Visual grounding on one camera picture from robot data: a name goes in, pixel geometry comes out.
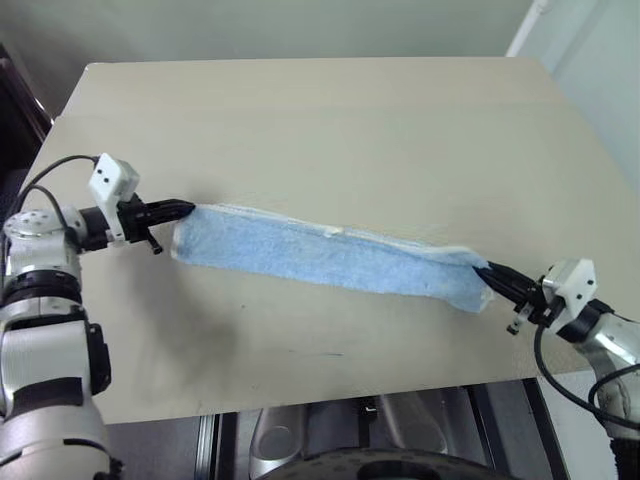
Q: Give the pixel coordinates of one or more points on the dark dotted round disc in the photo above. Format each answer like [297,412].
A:
[390,470]

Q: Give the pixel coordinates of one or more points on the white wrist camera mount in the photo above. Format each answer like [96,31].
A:
[575,285]
[107,175]

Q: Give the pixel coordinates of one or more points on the aluminium table frame rail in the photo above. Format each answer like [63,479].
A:
[210,445]
[520,430]

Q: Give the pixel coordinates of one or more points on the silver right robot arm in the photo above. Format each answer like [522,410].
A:
[615,335]

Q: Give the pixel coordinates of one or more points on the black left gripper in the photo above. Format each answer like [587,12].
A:
[132,222]

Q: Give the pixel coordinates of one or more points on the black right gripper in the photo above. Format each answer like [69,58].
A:
[537,305]

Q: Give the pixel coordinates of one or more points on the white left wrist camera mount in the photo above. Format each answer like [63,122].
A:
[107,175]

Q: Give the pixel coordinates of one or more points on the white wall pipe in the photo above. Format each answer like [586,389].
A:
[525,27]

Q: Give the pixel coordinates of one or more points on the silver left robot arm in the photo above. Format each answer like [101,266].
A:
[45,350]

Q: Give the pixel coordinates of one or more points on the dark wooden cabinet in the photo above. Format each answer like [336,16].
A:
[15,110]

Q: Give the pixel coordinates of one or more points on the light blue towel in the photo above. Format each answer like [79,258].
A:
[325,255]

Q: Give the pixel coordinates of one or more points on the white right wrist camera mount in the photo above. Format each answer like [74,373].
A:
[575,285]

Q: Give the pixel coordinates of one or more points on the silver rounded robot leg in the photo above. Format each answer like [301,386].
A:
[275,440]
[425,425]

